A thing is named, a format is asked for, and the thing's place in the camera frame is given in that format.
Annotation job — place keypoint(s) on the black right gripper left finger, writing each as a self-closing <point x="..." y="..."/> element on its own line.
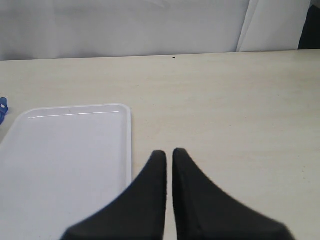
<point x="137" y="214"/>

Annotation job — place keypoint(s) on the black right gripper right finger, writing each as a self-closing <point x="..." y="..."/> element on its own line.
<point x="205" y="212"/>

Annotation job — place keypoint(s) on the blue container lid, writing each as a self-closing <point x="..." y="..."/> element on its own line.
<point x="3" y="109"/>

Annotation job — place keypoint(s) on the white plastic tray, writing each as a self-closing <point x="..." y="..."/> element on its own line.
<point x="60" y="165"/>

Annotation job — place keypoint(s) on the white backdrop curtain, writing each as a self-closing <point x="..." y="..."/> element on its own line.
<point x="55" y="29"/>

